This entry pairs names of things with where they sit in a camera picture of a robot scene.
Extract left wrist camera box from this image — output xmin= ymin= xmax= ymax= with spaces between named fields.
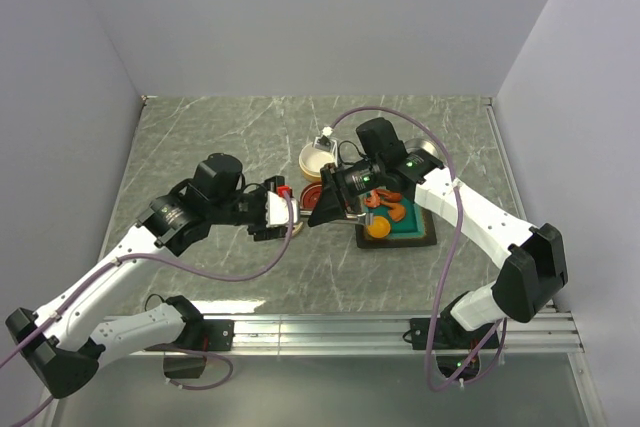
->
xmin=266 ymin=185 xmax=298 ymax=228

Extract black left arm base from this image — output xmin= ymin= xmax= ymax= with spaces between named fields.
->
xmin=165 ymin=296 xmax=235 ymax=352

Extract dark red steel-lined container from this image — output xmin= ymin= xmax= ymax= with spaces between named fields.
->
xmin=404 ymin=138 xmax=439 ymax=157

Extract aluminium mounting rail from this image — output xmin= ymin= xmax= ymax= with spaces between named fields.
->
xmin=109 ymin=311 xmax=585 ymax=358

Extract red toy shrimp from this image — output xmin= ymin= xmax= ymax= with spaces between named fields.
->
xmin=364 ymin=190 xmax=382 ymax=209

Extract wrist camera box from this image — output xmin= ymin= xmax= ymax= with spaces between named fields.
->
xmin=266 ymin=185 xmax=298 ymax=228
xmin=312 ymin=126 xmax=337 ymax=152

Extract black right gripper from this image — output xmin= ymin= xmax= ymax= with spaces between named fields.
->
xmin=308 ymin=157 xmax=385 ymax=227

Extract square teal ceramic plate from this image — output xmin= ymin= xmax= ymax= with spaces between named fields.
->
xmin=355 ymin=193 xmax=437 ymax=249

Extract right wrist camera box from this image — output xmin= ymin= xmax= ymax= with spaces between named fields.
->
xmin=312 ymin=126 xmax=337 ymax=152

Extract orange egg tart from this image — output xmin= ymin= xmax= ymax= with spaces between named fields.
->
xmin=365 ymin=215 xmax=392 ymax=239

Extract orange chicken drumstick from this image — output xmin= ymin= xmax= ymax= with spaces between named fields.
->
xmin=385 ymin=202 xmax=407 ymax=223

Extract cream round lid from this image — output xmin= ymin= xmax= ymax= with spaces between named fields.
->
xmin=291 ymin=221 xmax=305 ymax=237

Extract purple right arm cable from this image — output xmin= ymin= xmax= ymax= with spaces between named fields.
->
xmin=332 ymin=106 xmax=509 ymax=393

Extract dark red round lid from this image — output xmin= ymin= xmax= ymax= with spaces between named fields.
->
xmin=299 ymin=182 xmax=323 ymax=211

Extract metal food tongs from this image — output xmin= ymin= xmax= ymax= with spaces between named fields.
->
xmin=294 ymin=200 xmax=374 ymax=227

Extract cream round container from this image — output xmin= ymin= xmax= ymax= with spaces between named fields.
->
xmin=298 ymin=143 xmax=336 ymax=182

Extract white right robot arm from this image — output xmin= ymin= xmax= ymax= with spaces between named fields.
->
xmin=308 ymin=117 xmax=568 ymax=347

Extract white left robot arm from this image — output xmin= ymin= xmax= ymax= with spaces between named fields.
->
xmin=6 ymin=153 xmax=299 ymax=399

